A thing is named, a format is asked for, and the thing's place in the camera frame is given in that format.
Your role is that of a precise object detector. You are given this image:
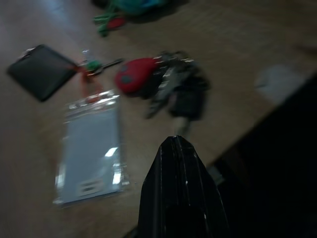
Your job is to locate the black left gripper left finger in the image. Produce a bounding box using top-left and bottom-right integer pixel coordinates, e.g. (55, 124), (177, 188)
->
(137, 135), (184, 238)

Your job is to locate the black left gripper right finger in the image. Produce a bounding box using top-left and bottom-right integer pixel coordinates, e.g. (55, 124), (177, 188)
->
(176, 136), (230, 238)

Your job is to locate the key bunch with red fob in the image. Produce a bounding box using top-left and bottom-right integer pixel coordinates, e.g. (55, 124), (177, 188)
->
(113, 51), (211, 137)

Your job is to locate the clear plastic badge holder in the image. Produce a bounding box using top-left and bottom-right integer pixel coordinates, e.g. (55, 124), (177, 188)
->
(53, 89), (131, 209)

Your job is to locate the green-capped key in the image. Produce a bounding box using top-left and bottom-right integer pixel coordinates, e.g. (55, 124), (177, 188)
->
(79, 49), (125, 77)

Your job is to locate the black leather wallet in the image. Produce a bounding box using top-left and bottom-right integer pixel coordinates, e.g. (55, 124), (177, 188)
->
(6, 44), (78, 103)

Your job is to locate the teal fabric item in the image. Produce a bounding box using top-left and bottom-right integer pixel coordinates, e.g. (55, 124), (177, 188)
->
(115, 0), (165, 16)

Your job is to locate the green cord with red tag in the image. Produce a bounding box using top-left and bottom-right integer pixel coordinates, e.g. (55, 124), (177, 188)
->
(93, 6), (127, 38)

